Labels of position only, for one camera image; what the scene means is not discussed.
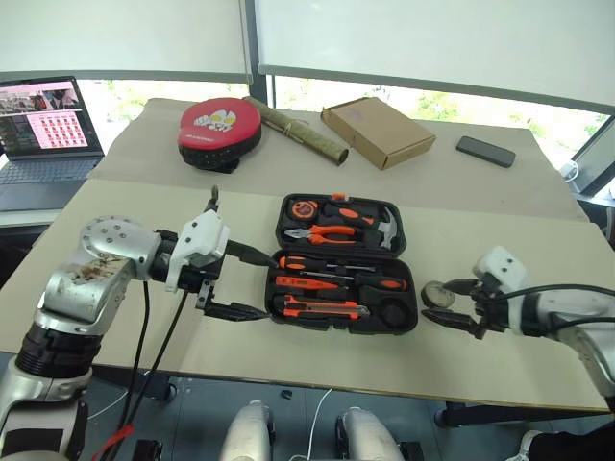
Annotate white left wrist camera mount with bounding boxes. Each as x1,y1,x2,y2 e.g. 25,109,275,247
164,210,232,294

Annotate silver robot leg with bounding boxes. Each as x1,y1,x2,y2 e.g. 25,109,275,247
217,400,277,461
334,406,406,461

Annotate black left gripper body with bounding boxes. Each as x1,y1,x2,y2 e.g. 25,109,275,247
178,255,226,314

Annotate rolled bamboo mat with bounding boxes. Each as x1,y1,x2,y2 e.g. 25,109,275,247
242,95,351,168

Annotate orange tester screwdriver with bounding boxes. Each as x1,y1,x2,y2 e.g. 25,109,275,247
274,275,340,291

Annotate red cable tie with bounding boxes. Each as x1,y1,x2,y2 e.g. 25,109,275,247
97,424,135,456

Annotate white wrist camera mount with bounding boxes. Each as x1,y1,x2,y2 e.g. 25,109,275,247
472,245,529,303
164,210,232,294

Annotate white roller blind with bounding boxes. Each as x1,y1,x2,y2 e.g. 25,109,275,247
253,0,615,117
0,0,254,86

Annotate black tool case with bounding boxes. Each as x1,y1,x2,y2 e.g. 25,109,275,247
265,192,418,336

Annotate silver left robot leg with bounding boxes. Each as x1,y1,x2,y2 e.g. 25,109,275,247
217,400,277,461

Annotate claw hammer orange grip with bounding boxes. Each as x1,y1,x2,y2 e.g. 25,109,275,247
322,201,401,251

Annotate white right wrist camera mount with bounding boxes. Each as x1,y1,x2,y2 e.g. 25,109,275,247
472,245,529,303

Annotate orange black tape measure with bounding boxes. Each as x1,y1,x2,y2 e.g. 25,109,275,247
288,198,321,222

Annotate silver right robot leg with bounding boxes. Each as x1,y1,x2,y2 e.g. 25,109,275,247
334,406,406,461

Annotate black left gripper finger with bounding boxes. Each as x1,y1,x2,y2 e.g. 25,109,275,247
203,301,272,323
222,239,281,270

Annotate dark window pillar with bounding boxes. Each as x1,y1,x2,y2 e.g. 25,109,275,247
238,0,279,110

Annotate orange handled pliers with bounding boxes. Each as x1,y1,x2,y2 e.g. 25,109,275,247
283,223,367,247

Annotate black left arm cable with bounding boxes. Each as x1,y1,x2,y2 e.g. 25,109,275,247
92,279,192,461

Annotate white floor cable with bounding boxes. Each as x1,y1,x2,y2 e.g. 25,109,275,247
289,387,334,461

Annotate red round boxing pad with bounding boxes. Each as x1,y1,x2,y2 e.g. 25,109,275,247
176,97,263,175

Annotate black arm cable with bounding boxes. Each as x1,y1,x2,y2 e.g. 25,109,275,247
92,279,192,461
493,282,615,327

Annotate phillips screwdriver orange black handle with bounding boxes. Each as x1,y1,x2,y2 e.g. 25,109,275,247
277,255,377,274

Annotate brown cardboard box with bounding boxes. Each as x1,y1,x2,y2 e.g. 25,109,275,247
320,96,437,171

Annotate black electrical tape roll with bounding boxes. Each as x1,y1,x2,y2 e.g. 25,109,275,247
420,279,457,311

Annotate flathead screwdriver orange black handle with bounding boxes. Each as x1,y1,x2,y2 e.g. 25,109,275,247
299,269,409,293

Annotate open laptop computer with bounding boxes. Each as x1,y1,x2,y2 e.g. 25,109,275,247
0,75,106,213

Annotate black smartphone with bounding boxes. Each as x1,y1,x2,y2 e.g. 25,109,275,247
455,135,517,169

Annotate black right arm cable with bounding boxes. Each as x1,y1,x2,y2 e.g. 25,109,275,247
493,282,615,327

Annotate orange black utility knife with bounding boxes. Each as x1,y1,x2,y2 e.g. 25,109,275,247
272,294,372,322

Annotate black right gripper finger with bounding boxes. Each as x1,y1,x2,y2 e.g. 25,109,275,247
421,307,482,333
441,279,480,294

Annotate beige paper table cover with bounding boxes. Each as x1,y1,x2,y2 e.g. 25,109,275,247
85,97,592,223
0,178,612,412

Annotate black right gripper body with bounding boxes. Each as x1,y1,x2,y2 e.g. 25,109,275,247
469,273,511,341

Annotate seated person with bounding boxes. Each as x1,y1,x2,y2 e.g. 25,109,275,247
515,428,615,461

